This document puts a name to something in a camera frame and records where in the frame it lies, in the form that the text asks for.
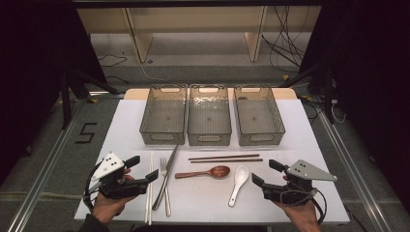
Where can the person's right hand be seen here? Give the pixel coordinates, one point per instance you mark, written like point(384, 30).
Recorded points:
point(303, 216)

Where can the brown wooden chopstick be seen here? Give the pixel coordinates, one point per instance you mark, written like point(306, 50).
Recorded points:
point(225, 160)
point(225, 157)

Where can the smoky clear plastic bin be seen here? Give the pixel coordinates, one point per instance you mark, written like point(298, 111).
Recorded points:
point(257, 119)
point(209, 119)
point(164, 116)

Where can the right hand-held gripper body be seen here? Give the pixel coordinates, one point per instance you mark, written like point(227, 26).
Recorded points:
point(290, 193)

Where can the white ceramic spoon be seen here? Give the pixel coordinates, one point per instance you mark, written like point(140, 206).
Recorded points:
point(241, 175)

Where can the brown wooden spoon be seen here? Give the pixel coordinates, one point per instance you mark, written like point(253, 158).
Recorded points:
point(219, 171)

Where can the dark curtain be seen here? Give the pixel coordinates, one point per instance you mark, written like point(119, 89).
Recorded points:
point(370, 80)
point(32, 80)

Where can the steel table knife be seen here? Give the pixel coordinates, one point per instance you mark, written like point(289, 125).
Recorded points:
point(172, 161)

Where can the aluminium floor rail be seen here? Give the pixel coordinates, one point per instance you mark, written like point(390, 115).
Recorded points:
point(354, 180)
point(42, 183)

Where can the light wooden desk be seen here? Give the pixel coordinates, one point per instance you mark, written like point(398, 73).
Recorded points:
point(193, 19)

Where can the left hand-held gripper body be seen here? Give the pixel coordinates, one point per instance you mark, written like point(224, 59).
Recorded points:
point(116, 188)

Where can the steel fork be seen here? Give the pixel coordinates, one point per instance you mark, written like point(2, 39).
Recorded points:
point(167, 199)

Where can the person's left hand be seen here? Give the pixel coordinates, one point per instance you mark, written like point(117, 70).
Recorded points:
point(106, 208)

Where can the black metal stand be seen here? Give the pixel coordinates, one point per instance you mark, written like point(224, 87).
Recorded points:
point(328, 96)
point(66, 103)

